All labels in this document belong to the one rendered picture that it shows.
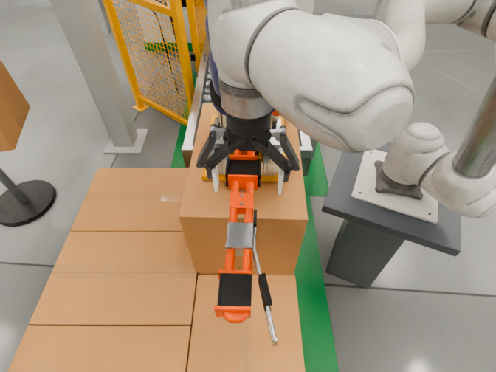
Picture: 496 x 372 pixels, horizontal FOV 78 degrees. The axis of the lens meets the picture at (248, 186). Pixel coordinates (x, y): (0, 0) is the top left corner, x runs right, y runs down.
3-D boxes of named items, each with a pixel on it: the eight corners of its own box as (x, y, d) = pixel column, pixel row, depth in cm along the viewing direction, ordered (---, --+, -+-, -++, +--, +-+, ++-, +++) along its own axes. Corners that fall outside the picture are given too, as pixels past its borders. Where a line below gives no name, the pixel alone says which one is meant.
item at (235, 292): (219, 278, 70) (217, 269, 66) (252, 280, 69) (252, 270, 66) (215, 317, 64) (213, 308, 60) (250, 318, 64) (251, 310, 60)
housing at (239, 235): (227, 231, 78) (226, 221, 75) (254, 232, 78) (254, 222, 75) (225, 256, 74) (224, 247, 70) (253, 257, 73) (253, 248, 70)
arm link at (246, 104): (221, 57, 49) (223, 91, 54) (214, 89, 43) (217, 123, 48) (277, 59, 49) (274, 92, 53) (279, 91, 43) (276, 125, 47)
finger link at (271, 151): (249, 129, 56) (255, 125, 56) (286, 162, 63) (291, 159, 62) (249, 143, 54) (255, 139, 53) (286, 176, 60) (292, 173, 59)
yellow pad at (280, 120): (258, 119, 125) (259, 108, 121) (283, 119, 124) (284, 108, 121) (257, 181, 103) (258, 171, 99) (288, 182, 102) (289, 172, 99)
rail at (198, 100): (215, 15, 330) (213, -5, 316) (220, 15, 330) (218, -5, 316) (187, 172, 180) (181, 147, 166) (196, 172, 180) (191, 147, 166)
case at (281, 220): (211, 167, 164) (202, 102, 133) (286, 168, 163) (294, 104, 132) (195, 272, 125) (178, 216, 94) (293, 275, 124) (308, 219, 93)
